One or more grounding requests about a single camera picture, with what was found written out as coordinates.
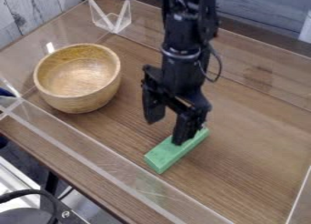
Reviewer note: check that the brown wooden bowl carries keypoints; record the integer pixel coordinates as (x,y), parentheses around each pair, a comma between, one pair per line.
(77,78)

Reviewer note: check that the black metal bracket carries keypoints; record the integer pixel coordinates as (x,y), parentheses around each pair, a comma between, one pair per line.
(60,214)

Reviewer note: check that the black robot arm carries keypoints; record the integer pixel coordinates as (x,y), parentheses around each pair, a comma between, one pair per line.
(190,25)

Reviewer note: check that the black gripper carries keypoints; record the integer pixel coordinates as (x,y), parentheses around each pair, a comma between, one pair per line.
(173,86)

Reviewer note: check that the green rectangular block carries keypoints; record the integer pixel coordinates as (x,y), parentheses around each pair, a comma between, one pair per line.
(165,153)

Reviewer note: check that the clear acrylic barrier wall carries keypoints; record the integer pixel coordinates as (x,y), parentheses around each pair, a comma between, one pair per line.
(247,176)

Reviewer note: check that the black table leg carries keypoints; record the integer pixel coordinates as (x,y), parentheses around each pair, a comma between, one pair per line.
(52,183)

